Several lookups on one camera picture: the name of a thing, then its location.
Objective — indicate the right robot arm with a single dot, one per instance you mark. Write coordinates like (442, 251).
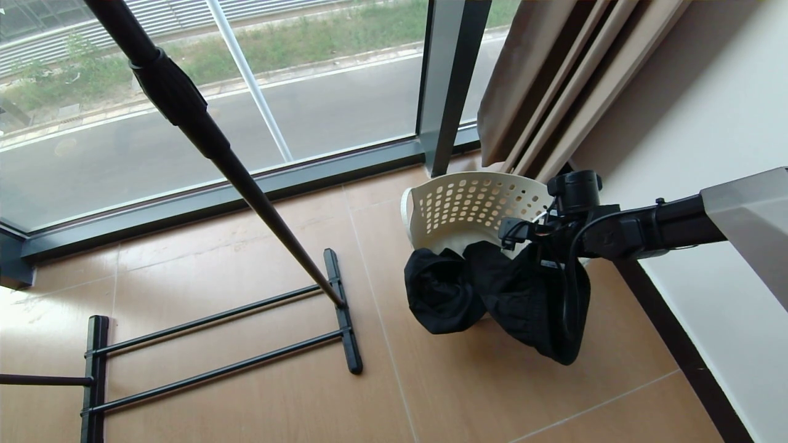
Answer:
(745, 221)

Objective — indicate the white laundry basket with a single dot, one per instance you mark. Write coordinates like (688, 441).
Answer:
(468, 203)

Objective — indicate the heap of black clothes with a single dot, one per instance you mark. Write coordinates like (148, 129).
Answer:
(517, 301)

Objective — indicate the black clothes rack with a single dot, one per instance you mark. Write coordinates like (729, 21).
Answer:
(178, 101)

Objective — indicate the window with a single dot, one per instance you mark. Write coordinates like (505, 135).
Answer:
(452, 74)

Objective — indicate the beige curtain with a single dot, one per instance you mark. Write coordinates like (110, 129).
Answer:
(529, 80)

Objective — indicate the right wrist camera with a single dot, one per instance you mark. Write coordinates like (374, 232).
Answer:
(514, 231)

